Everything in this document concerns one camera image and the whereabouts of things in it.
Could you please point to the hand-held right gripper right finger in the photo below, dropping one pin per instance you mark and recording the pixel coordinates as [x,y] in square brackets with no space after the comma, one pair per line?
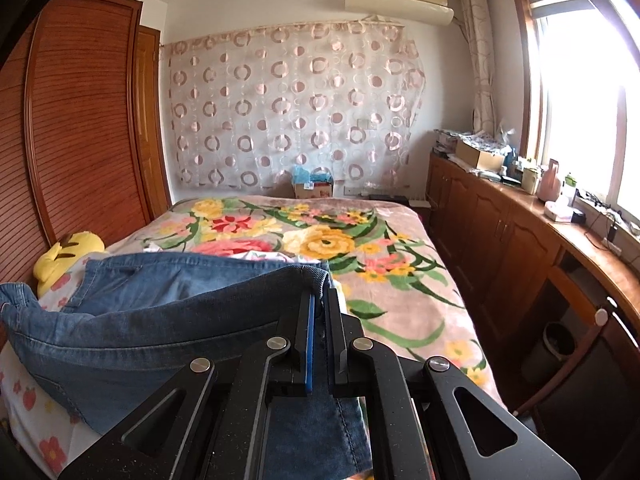
[334,330]

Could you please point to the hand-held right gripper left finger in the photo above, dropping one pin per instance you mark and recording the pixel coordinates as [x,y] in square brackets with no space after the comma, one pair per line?
[310,350]

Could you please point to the blue denim pants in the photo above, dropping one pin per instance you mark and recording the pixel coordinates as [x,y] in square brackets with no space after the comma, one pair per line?
[165,310]

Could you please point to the floral plush blanket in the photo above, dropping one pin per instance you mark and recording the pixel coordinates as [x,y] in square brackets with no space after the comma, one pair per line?
[400,280]

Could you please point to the small printed cardboard box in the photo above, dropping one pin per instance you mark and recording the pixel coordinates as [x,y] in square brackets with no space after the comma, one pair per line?
[312,191]

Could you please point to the blue plastic bag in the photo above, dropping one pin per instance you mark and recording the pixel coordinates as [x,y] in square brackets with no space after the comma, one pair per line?
[310,174]

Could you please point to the wooden cabinet counter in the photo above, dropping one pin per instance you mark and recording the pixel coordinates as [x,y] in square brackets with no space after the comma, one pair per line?
[500,240]

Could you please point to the grey trash bin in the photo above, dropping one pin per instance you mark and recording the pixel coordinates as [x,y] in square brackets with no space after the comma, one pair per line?
[550,350]

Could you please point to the stack of packets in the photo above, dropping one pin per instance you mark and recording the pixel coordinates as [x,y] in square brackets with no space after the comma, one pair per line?
[446,142]

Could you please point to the circle pattern sheer curtain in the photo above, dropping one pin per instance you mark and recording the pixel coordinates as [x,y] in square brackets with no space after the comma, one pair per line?
[300,110]

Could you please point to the brown cardboard box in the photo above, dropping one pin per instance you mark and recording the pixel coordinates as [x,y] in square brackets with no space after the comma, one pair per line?
[480,156]

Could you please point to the white jar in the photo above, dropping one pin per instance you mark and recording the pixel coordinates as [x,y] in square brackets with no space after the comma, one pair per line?
[531,181]

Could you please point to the white tissue box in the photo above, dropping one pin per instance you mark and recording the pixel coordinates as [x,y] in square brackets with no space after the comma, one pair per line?
[557,211]

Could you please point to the pink bottle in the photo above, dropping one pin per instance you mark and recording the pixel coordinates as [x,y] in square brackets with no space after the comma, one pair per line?
[549,182]

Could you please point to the yellow plush toy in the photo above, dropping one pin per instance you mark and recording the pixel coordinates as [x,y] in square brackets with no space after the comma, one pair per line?
[62,260]

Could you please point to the dark wooden chair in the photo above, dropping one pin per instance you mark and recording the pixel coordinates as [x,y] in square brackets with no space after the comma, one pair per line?
[590,400]

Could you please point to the strawberry print white sheet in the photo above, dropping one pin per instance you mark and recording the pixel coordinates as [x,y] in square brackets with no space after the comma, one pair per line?
[35,410]

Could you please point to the circle pattern window curtain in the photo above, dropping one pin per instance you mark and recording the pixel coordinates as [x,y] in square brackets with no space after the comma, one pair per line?
[480,60]

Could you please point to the wooden slatted wardrobe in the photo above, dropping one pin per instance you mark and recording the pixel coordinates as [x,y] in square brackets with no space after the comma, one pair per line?
[80,135]

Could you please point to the wooden frame window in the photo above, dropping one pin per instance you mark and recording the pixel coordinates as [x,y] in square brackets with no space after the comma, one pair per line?
[585,100]

